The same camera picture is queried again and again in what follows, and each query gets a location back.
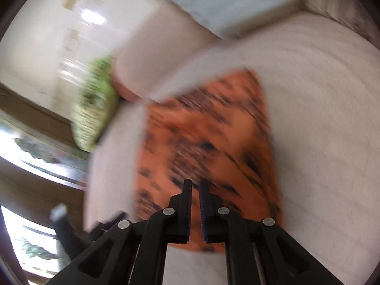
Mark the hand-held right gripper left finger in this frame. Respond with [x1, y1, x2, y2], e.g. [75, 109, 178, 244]
[44, 179, 193, 285]

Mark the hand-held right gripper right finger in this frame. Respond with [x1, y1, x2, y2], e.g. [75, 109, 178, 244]
[199, 179, 348, 285]

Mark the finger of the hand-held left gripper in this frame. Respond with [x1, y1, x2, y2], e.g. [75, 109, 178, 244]
[50, 203, 80, 259]
[86, 211, 129, 239]

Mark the orange floral shirt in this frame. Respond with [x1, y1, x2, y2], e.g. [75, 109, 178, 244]
[133, 68, 285, 254]

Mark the wooden door with stained glass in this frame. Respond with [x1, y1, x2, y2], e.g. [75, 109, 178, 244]
[0, 83, 92, 285]

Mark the green patterned pillow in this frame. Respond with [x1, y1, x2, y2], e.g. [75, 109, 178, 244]
[71, 55, 121, 152]

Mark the pink bolster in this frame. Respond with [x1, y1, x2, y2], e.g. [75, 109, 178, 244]
[111, 4, 222, 101]

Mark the blue-grey pillow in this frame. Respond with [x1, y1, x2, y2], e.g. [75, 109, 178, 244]
[135, 0, 315, 39]

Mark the striped pillow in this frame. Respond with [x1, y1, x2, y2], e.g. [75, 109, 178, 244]
[303, 0, 375, 40]

